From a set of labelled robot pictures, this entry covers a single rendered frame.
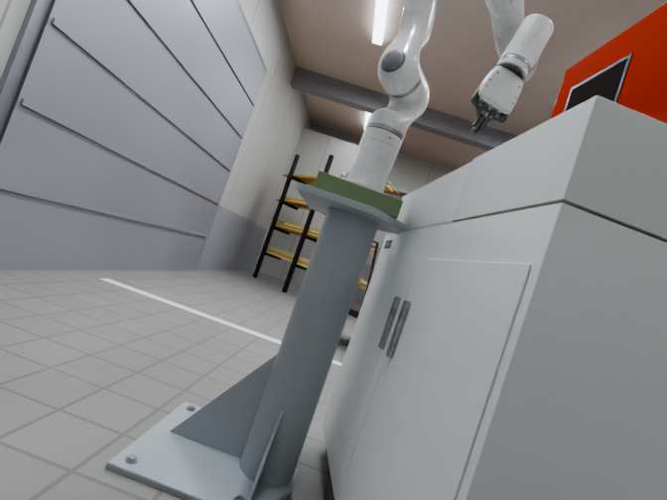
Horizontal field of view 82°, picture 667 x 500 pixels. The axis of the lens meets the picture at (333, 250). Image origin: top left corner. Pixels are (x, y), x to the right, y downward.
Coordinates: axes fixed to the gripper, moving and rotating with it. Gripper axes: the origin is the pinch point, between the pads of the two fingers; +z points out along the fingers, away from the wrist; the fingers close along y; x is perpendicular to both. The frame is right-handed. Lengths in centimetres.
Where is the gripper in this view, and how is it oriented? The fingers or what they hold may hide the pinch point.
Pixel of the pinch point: (479, 124)
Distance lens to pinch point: 112.7
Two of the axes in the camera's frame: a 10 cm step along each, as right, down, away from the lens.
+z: -5.2, 8.5, -0.5
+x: 1.0, 0.0, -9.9
